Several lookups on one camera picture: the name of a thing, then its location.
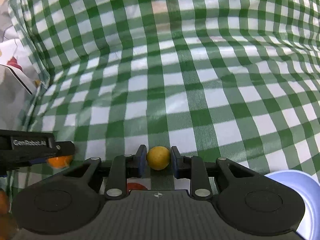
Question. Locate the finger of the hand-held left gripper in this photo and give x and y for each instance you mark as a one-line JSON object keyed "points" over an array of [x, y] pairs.
{"points": [[65, 149]]}

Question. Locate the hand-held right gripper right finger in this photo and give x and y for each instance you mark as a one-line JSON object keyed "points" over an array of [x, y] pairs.
{"points": [[175, 162]]}

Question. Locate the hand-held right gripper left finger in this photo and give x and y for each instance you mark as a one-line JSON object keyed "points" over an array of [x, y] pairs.
{"points": [[142, 160]]}

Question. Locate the plastic-wrapped orange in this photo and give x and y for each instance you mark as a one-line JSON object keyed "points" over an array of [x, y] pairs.
{"points": [[59, 163]]}

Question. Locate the small yellow round fruit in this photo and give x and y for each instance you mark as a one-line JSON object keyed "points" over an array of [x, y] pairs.
{"points": [[158, 158]]}

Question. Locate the light blue plate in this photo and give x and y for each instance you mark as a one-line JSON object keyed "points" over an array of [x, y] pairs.
{"points": [[310, 205]]}

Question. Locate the red tomato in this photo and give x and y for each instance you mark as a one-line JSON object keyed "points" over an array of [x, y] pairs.
{"points": [[135, 187]]}

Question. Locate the round orange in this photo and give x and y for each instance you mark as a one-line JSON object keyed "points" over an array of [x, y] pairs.
{"points": [[3, 202]]}

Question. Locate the white floral cloth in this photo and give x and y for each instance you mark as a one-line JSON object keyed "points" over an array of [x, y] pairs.
{"points": [[10, 52]]}

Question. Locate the green checked tablecloth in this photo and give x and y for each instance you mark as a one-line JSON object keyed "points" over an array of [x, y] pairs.
{"points": [[187, 67]]}

